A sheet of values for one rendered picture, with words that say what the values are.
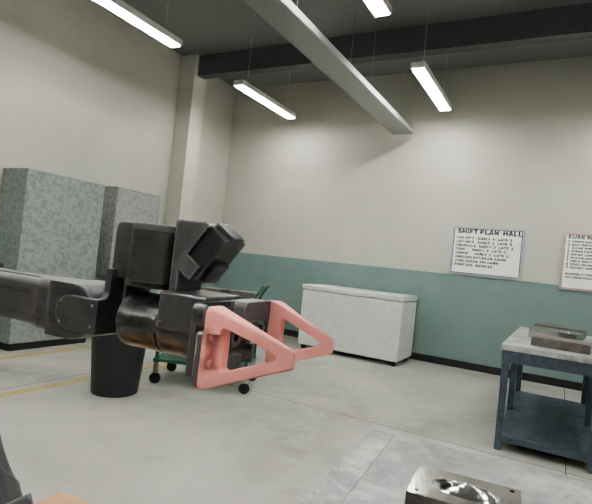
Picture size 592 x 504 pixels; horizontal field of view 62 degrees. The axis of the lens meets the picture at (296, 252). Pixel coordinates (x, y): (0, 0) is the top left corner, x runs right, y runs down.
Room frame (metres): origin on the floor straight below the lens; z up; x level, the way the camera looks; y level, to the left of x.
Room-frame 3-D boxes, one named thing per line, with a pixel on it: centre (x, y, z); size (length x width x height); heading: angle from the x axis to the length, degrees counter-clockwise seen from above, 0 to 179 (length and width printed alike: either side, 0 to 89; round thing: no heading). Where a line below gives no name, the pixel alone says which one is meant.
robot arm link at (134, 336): (0.51, 0.14, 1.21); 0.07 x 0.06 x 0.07; 67
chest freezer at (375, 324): (7.21, -0.99, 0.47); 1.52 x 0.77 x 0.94; 61
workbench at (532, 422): (4.44, -2.39, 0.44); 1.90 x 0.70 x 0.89; 151
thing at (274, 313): (0.49, 0.00, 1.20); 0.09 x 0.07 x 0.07; 67
